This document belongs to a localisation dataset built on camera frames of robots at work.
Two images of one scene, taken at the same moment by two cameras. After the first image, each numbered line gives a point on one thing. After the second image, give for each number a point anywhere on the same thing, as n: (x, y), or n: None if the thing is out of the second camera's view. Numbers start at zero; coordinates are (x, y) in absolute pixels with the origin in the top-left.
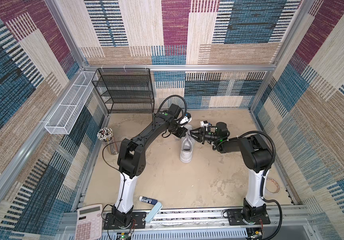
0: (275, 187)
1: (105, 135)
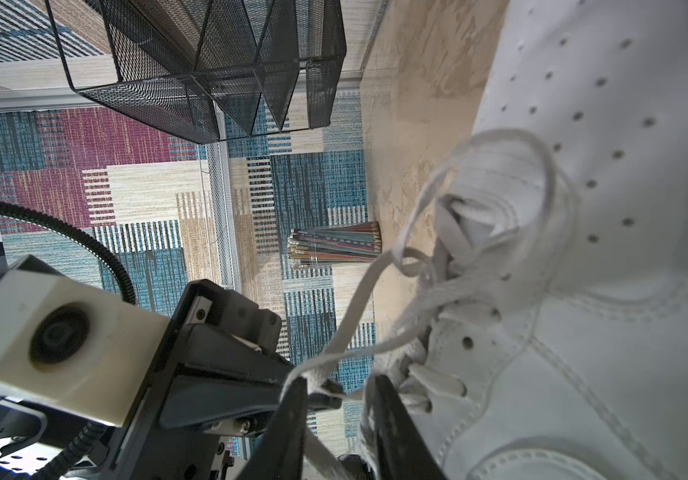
0: None
1: (336, 242)
